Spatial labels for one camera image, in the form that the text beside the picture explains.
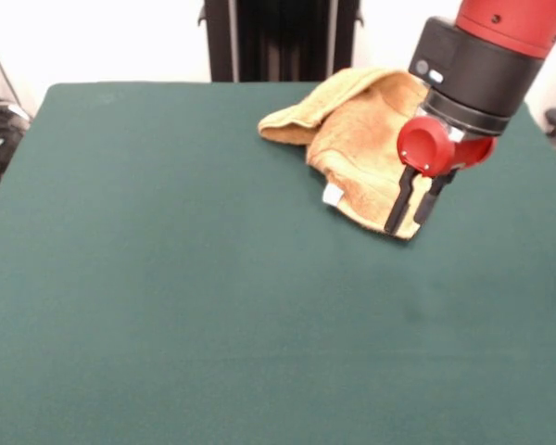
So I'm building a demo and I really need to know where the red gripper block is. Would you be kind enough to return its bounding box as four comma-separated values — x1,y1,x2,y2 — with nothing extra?
383,115,499,235

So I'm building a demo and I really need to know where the tan terry towel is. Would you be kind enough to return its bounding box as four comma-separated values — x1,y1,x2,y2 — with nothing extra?
258,67,456,241

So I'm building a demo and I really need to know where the dark green table cloth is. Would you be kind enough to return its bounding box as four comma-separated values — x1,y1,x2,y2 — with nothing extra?
0,81,556,445

